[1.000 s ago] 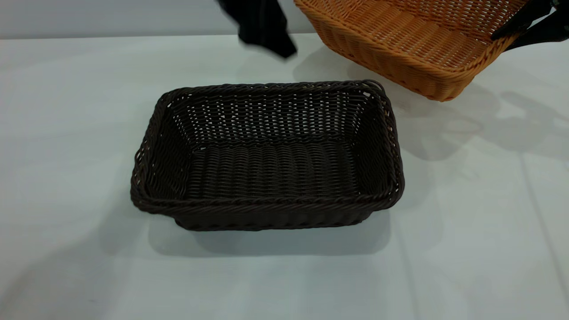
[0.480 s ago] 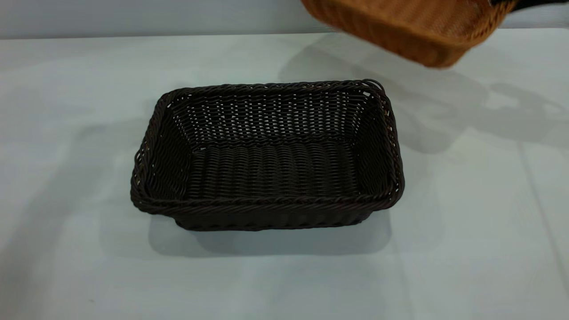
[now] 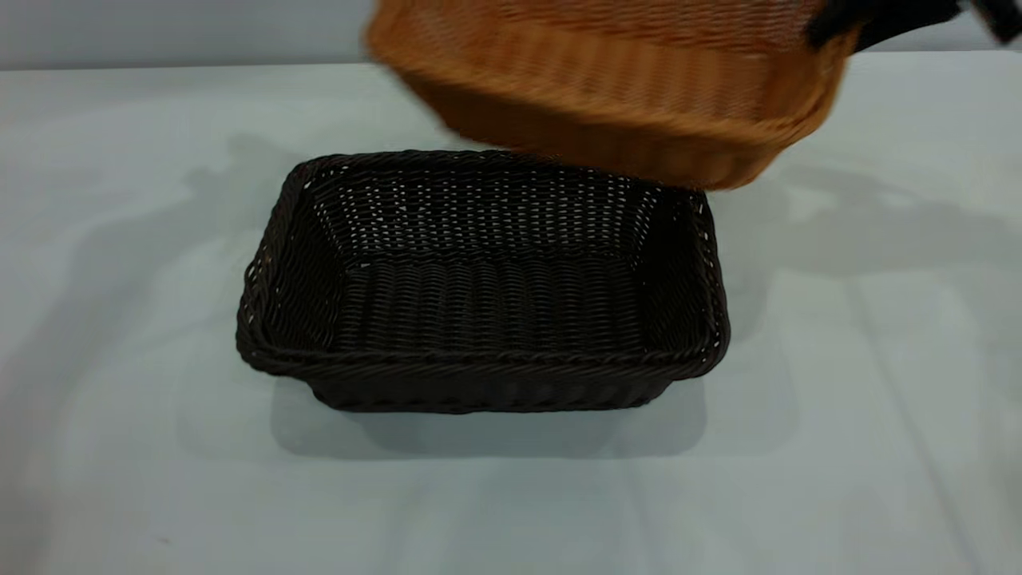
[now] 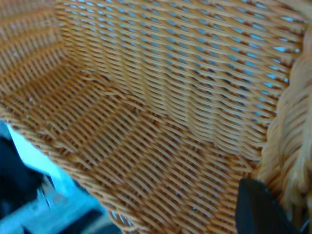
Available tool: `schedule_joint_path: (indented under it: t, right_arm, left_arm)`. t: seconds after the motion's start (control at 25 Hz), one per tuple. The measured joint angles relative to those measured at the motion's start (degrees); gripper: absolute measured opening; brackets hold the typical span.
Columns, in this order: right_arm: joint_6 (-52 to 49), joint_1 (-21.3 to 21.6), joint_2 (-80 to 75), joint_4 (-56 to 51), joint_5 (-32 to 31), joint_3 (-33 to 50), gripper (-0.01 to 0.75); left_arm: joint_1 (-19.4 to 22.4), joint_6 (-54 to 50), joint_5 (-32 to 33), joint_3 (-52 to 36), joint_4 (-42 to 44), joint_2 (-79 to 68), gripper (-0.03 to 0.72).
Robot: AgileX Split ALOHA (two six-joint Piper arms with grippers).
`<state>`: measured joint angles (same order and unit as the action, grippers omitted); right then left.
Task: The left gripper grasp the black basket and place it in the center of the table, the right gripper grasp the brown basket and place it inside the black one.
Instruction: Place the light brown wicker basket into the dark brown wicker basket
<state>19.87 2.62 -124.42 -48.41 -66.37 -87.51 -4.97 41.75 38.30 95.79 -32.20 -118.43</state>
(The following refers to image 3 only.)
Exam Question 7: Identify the orange woven wicker basket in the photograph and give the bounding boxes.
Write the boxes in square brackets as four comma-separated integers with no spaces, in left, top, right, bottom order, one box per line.
[363,0,862,191]

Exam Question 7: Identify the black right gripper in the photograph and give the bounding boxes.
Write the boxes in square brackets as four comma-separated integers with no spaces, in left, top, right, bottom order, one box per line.
[806,0,1022,51]

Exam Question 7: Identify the black woven wicker basket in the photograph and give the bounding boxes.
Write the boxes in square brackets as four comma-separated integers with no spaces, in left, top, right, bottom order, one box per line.
[236,149,731,414]

